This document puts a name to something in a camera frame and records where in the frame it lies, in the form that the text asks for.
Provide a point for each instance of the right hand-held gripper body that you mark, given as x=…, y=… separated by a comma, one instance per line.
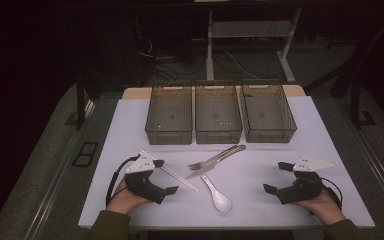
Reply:
x=301, y=191

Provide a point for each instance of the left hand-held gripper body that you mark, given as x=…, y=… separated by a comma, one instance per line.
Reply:
x=143, y=186

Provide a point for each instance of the metal table knife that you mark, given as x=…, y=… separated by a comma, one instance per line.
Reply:
x=200, y=172

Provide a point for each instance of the metal fork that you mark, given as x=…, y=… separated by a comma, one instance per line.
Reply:
x=195, y=165

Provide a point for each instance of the white ceramic spoon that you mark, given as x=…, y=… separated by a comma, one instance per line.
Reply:
x=222, y=202

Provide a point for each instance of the smoky clear plastic bin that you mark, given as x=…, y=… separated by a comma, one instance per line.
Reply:
x=266, y=110
x=169, y=113
x=218, y=111

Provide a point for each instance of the person's left hand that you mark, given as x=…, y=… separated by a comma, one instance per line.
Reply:
x=123, y=200

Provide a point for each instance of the person's right hand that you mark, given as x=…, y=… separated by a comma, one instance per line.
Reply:
x=323, y=206

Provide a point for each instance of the black metal stand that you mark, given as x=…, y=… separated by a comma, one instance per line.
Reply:
x=356, y=106
x=80, y=106

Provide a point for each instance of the metal floor rail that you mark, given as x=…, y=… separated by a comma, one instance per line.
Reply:
x=380, y=173
x=51, y=186

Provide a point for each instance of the white metal desk frame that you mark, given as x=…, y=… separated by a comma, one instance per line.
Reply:
x=251, y=29

